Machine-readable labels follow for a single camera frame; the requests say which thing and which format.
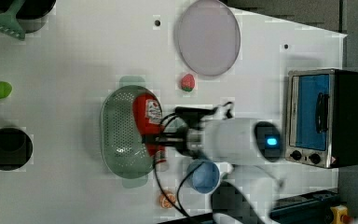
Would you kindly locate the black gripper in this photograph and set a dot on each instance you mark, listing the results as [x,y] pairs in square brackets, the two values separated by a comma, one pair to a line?
[187,139]

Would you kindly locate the red ketchup bottle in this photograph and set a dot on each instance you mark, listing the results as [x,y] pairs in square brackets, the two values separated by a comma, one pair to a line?
[147,115]

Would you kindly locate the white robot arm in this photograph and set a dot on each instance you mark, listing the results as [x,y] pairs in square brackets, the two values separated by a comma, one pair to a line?
[248,194]

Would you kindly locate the green oval strainer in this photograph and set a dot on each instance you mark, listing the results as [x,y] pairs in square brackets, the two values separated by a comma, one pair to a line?
[123,150]

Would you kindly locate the red toy strawberry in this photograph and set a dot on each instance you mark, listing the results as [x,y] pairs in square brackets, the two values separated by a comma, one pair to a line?
[187,83]

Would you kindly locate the blue cup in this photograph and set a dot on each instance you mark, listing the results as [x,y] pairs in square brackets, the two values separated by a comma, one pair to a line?
[203,176]

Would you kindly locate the round lilac plate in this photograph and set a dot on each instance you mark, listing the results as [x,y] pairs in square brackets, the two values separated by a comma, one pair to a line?
[208,37]

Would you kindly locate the orange slice toy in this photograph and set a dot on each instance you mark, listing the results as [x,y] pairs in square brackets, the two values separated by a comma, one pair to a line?
[167,199]

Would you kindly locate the silver toaster oven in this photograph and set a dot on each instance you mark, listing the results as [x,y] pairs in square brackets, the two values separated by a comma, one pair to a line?
[322,118]

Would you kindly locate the black round cup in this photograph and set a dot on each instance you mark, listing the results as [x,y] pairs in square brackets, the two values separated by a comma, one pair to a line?
[16,149]

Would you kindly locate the green slotted spatula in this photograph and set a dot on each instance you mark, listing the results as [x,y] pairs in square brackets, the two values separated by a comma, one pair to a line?
[9,24]

